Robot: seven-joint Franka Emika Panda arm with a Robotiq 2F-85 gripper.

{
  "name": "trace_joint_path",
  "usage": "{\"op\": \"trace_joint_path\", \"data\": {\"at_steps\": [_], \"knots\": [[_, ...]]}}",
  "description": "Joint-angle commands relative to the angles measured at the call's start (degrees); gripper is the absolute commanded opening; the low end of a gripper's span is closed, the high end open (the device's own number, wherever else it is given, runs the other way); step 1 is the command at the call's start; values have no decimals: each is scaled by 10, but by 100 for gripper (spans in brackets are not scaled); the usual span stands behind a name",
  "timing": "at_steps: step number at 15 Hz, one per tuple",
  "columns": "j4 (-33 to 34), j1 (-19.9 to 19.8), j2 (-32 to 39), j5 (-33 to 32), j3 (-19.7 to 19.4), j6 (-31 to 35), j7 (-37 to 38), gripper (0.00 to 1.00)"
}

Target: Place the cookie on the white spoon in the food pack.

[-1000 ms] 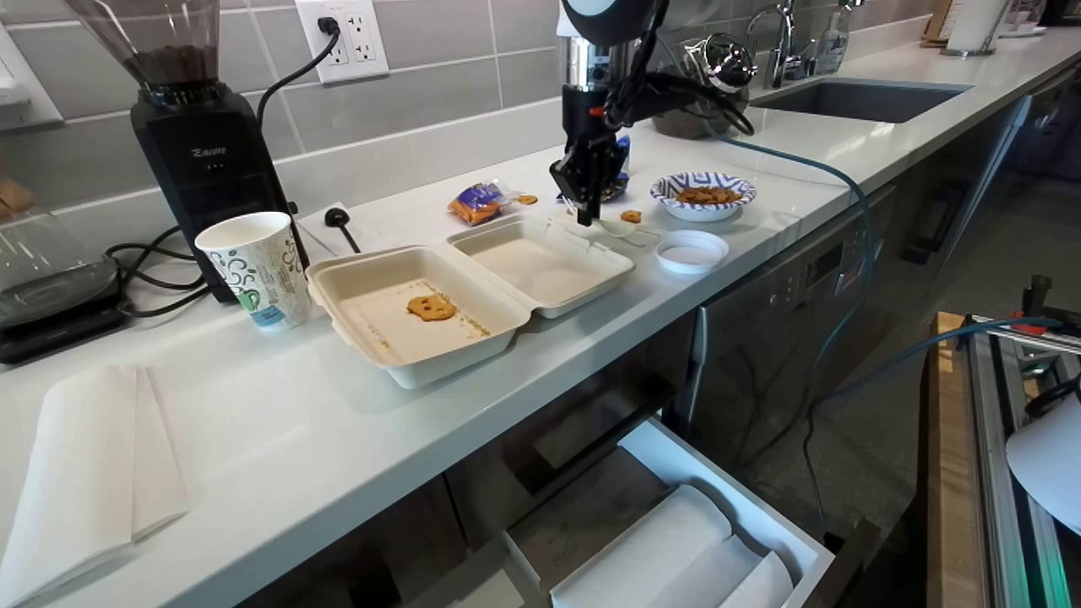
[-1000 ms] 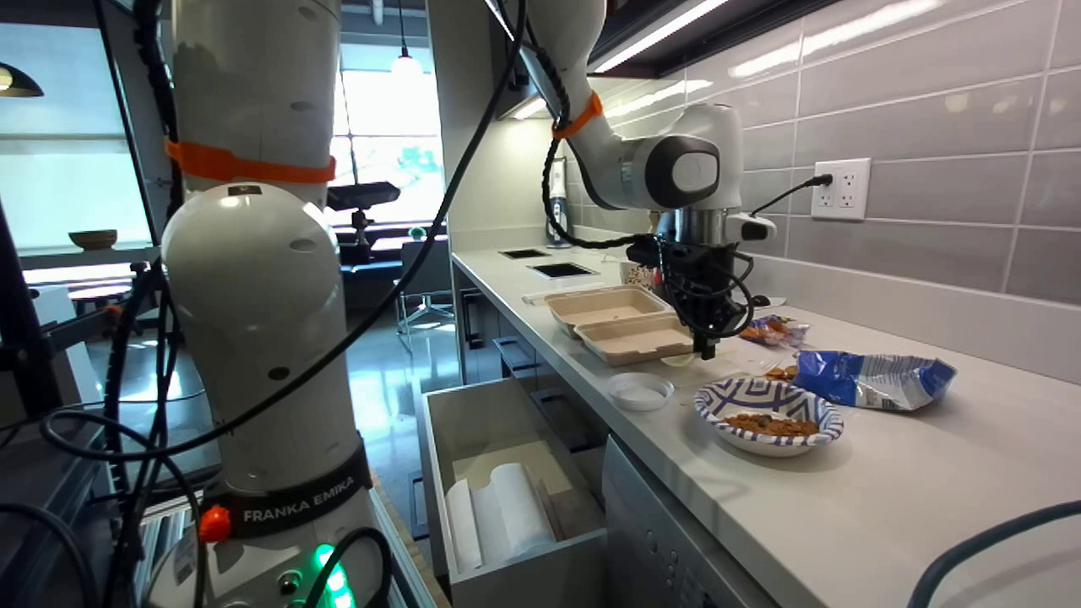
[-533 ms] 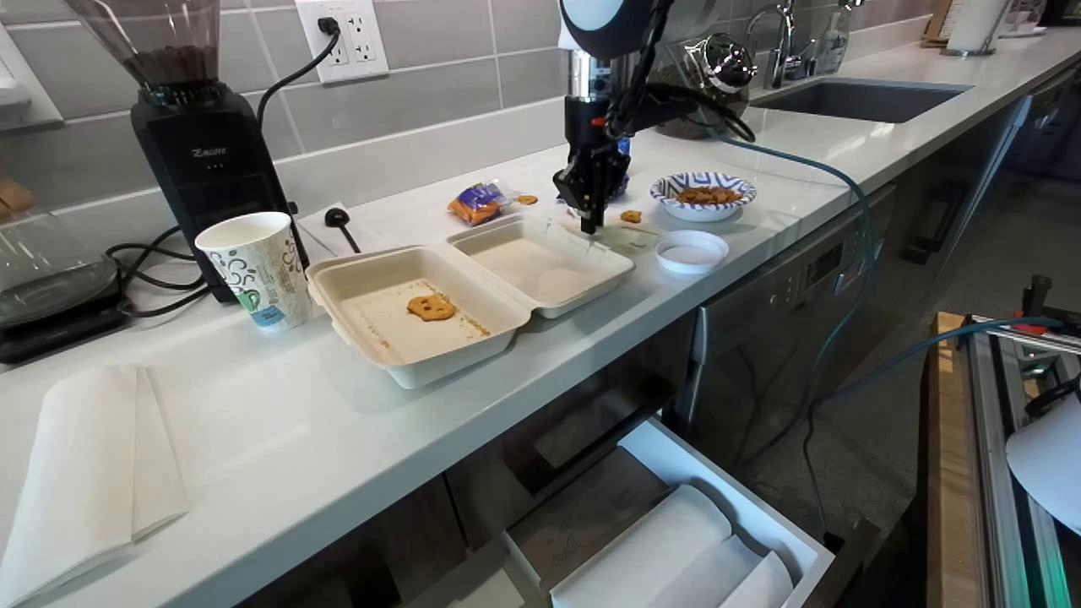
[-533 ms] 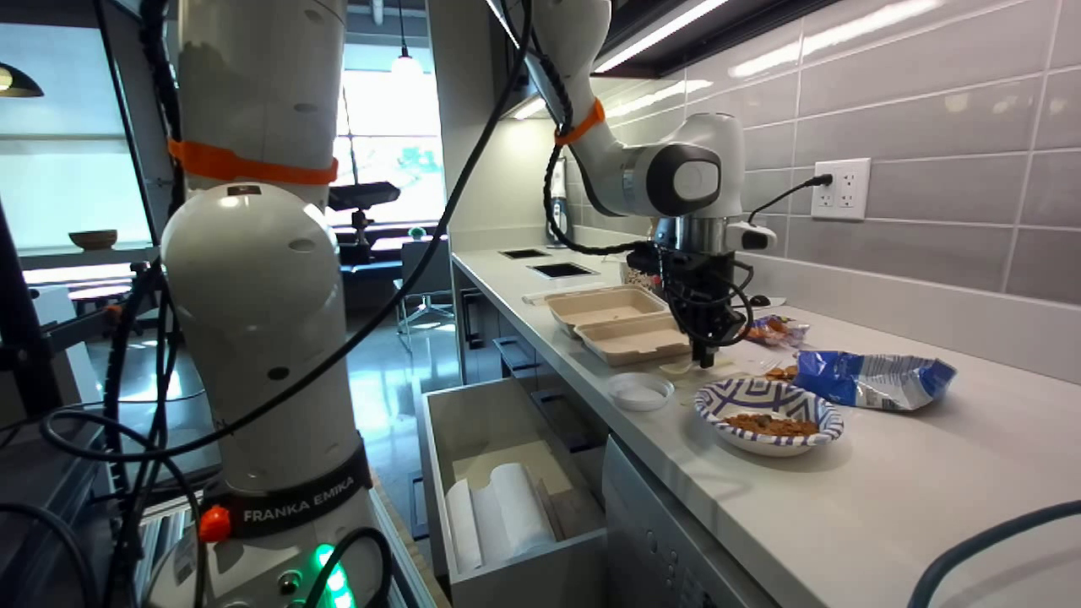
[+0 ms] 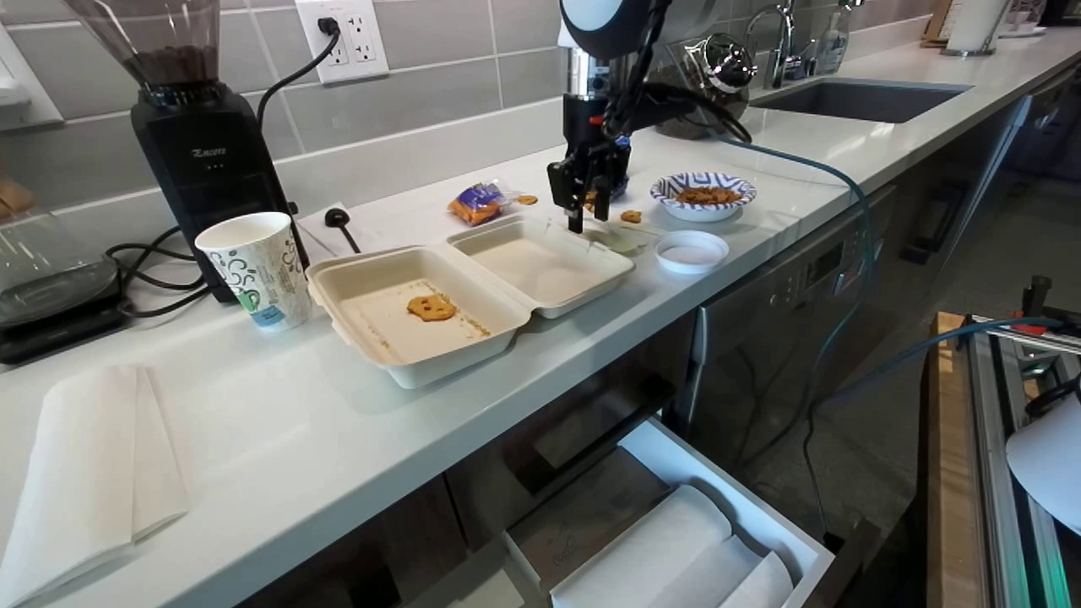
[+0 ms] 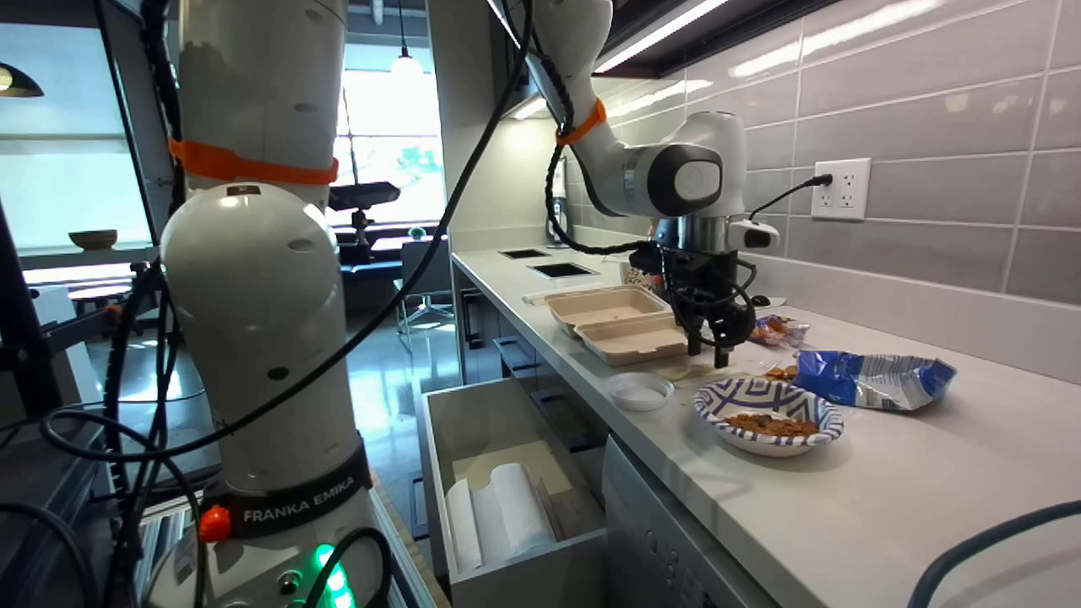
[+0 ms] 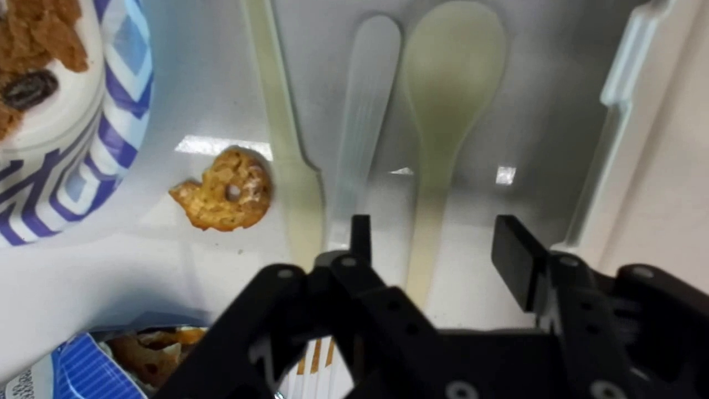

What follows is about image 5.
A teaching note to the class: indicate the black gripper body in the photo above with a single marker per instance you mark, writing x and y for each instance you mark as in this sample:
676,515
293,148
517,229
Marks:
594,157

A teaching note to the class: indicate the large brown cookie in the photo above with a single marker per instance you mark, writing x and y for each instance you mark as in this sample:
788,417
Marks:
430,308

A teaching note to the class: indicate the small broken cookie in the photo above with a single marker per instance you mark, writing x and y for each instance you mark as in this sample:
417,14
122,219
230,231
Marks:
632,219

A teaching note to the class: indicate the tiny cookie crumb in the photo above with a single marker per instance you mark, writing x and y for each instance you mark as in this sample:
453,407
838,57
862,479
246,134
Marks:
526,201

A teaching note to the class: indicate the beige clamshell food pack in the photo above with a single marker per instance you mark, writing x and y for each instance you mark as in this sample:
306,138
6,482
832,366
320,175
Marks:
542,273

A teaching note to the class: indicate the blue patterned paper bowl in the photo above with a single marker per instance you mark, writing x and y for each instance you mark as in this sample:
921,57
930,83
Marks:
704,211

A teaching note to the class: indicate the orange snack packet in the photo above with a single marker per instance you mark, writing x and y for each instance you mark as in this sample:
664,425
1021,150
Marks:
477,204

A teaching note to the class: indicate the cookies heap in bowl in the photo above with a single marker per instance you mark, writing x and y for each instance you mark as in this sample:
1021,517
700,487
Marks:
710,196

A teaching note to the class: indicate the stainless steel kettle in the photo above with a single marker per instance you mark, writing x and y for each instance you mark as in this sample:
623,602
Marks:
722,79

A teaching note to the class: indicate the grey under-counter dishwasher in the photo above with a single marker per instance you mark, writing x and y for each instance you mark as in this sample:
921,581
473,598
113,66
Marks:
778,317

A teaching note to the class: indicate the small black scoop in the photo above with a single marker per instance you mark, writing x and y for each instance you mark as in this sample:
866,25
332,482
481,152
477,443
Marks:
337,219

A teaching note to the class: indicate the chrome sink faucet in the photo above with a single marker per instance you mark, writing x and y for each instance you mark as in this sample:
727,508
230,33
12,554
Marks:
830,39

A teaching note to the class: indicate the kitchen sink basin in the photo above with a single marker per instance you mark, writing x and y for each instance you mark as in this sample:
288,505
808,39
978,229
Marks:
866,98

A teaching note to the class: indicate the open white drawer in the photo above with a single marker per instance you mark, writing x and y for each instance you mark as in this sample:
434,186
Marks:
722,486

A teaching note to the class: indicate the printed paper cup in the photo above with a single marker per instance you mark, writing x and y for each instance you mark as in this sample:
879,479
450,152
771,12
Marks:
258,274

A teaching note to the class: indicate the large white paper towel roll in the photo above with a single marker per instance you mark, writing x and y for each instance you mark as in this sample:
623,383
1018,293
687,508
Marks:
644,552

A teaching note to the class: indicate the black coffee grinder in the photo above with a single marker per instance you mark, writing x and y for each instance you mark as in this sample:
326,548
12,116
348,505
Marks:
208,157

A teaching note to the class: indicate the upright paper towel roll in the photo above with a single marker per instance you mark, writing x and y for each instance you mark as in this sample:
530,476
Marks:
978,21

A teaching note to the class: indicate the small white paper towel roll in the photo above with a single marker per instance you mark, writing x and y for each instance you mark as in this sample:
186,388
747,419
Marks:
761,580

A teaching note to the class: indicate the white round disc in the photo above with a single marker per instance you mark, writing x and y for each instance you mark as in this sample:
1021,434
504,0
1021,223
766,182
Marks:
1051,462

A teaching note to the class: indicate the black kitchen scale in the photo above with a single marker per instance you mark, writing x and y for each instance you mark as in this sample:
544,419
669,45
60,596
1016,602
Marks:
53,308

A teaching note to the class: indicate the folded white paper napkin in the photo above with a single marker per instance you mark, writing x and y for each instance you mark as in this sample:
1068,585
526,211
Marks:
80,486

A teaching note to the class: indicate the white wall outlet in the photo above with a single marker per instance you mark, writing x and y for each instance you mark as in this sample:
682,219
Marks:
361,45

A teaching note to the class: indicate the wood and aluminium frame stand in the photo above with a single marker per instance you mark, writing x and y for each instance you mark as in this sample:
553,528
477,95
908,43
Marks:
950,476

